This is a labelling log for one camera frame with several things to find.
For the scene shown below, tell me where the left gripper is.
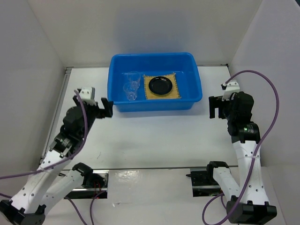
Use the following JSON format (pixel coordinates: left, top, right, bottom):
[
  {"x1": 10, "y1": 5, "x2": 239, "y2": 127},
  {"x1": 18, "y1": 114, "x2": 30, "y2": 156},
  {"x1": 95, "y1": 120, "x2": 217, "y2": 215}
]
[{"x1": 73, "y1": 95, "x2": 113, "y2": 138}]

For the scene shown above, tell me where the clear plastic cup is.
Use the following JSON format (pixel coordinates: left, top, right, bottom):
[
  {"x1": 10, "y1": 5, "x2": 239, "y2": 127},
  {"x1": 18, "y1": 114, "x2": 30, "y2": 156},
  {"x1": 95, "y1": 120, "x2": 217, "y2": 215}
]
[
  {"x1": 123, "y1": 82, "x2": 139, "y2": 101},
  {"x1": 127, "y1": 71, "x2": 141, "y2": 88}
]

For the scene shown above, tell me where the bamboo placemat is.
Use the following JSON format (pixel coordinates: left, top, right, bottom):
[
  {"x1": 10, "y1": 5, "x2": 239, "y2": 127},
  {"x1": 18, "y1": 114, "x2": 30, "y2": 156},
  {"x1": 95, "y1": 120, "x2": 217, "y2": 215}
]
[{"x1": 143, "y1": 73, "x2": 180, "y2": 100}]

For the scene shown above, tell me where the black round plate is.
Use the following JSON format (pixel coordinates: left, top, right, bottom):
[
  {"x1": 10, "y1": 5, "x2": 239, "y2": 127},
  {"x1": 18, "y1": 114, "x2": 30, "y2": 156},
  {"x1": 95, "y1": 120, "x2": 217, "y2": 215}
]
[{"x1": 148, "y1": 76, "x2": 173, "y2": 94}]

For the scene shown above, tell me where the green plastic plate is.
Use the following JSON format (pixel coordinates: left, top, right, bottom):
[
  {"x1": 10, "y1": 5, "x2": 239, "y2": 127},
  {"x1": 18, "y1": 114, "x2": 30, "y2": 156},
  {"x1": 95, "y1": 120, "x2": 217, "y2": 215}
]
[{"x1": 151, "y1": 91, "x2": 171, "y2": 97}]

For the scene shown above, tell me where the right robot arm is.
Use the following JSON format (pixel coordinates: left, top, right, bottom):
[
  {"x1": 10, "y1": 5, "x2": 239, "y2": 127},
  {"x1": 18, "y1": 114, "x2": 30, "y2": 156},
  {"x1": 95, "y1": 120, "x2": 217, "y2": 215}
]
[{"x1": 205, "y1": 91, "x2": 278, "y2": 225}]

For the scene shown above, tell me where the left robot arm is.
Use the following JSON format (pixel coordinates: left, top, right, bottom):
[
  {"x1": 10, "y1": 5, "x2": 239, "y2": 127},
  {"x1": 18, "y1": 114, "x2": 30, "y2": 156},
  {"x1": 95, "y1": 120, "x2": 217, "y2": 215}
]
[{"x1": 0, "y1": 97, "x2": 113, "y2": 225}]

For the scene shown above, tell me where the blue plastic bin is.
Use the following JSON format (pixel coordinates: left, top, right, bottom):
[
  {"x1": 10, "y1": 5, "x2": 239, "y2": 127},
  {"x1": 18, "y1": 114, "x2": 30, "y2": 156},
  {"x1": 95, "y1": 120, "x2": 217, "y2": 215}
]
[{"x1": 107, "y1": 52, "x2": 203, "y2": 112}]

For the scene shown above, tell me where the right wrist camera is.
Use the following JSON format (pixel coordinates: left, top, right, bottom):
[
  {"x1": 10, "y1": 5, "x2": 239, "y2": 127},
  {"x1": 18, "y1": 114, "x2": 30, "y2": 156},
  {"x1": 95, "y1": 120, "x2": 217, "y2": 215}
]
[{"x1": 221, "y1": 80, "x2": 240, "y2": 101}]

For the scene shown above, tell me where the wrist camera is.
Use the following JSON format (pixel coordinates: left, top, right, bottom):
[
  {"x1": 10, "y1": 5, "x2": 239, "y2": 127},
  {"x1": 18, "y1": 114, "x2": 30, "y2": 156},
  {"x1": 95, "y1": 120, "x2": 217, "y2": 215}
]
[
  {"x1": 221, "y1": 80, "x2": 240, "y2": 101},
  {"x1": 78, "y1": 87, "x2": 96, "y2": 105}
]

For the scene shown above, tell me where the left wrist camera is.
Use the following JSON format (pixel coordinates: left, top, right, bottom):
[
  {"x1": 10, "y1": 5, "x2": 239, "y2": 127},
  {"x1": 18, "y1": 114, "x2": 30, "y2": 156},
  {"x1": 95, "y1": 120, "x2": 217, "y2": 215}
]
[{"x1": 78, "y1": 87, "x2": 96, "y2": 105}]

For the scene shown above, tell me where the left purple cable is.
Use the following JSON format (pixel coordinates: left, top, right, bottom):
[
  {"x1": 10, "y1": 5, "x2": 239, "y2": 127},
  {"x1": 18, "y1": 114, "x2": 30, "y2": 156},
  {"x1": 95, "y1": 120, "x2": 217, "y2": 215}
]
[{"x1": 0, "y1": 90, "x2": 106, "y2": 225}]

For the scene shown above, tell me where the purple cable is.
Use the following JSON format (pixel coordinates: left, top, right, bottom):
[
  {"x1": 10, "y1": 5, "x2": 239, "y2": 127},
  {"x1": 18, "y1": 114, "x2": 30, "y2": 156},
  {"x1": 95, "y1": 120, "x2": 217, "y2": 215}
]
[
  {"x1": 0, "y1": 90, "x2": 106, "y2": 225},
  {"x1": 202, "y1": 70, "x2": 280, "y2": 225}
]

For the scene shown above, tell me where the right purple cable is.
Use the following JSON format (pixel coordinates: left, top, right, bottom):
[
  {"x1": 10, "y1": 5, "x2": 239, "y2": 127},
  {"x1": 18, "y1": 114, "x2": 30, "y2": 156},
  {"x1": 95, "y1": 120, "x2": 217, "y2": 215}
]
[{"x1": 202, "y1": 70, "x2": 280, "y2": 225}]

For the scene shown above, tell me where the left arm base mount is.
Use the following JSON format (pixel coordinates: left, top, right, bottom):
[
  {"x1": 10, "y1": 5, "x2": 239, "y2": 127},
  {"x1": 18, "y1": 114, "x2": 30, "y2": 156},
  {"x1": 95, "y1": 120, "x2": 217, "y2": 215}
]
[{"x1": 67, "y1": 170, "x2": 109, "y2": 199}]

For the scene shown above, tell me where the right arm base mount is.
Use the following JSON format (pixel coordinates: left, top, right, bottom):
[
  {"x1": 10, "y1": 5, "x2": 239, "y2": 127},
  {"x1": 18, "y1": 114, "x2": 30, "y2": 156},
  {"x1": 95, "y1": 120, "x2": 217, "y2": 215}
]
[{"x1": 186, "y1": 167, "x2": 222, "y2": 197}]

